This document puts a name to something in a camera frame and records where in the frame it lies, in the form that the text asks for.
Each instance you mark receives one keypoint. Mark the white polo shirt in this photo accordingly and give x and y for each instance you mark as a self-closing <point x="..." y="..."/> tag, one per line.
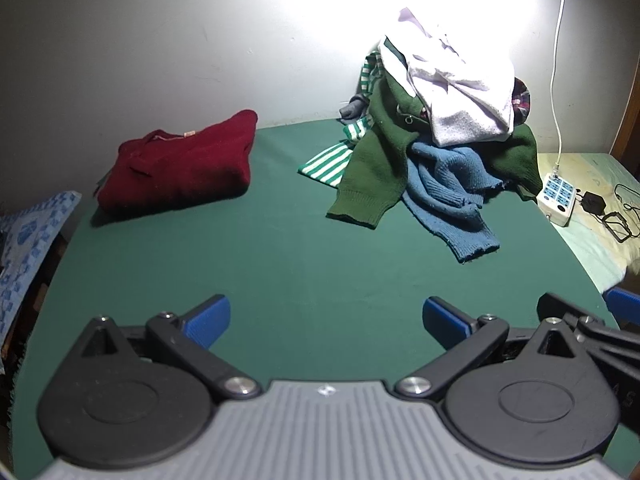
<point x="460" y="115"/>

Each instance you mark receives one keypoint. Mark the blue knit sweater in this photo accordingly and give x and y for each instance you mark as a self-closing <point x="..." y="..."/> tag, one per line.
<point x="440" y="175"/>

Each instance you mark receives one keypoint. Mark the red plaid shirt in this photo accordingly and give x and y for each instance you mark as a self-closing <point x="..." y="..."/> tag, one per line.
<point x="521" y="102"/>

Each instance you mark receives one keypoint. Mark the green table cloth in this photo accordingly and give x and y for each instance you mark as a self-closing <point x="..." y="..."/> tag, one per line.
<point x="300" y="260"/>

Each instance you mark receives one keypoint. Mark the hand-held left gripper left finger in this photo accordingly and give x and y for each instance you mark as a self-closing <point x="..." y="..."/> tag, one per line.
<point x="210" y="316"/>

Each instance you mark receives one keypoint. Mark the green white striped garment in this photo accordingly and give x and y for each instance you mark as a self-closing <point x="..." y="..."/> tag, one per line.
<point x="325" y="162"/>

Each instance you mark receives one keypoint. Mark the grey garment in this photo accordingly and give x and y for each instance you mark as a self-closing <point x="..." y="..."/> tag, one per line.
<point x="352" y="110"/>

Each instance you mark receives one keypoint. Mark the dark red folded sweater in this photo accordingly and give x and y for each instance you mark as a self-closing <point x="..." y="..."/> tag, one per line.
<point x="185" y="165"/>

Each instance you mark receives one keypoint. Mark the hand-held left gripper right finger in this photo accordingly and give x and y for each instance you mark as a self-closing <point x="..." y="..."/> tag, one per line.
<point x="442" y="322"/>

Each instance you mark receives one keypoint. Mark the green jacket with white letters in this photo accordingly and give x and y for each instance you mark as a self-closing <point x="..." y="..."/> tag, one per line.
<point x="380" y="160"/>

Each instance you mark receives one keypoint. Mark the black charger adapter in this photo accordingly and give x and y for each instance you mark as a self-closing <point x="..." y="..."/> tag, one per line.
<point x="592" y="202"/>

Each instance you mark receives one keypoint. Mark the blue patterned cloth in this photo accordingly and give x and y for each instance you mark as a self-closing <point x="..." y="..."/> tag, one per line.
<point x="30" y="240"/>

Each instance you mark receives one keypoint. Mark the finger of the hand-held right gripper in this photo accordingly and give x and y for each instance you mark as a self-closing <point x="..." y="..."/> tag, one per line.
<point x="625" y="305"/>
<point x="550" y="305"/>

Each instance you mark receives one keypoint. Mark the pale green bed sheet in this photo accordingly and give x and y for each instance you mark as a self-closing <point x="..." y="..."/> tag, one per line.
<point x="590" y="255"/>

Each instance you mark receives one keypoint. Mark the brown wooden headboard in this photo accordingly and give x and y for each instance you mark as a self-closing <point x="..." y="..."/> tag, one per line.
<point x="631" y="135"/>

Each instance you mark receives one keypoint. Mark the white power strip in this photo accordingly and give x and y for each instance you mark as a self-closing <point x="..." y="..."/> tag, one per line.
<point x="557" y="197"/>

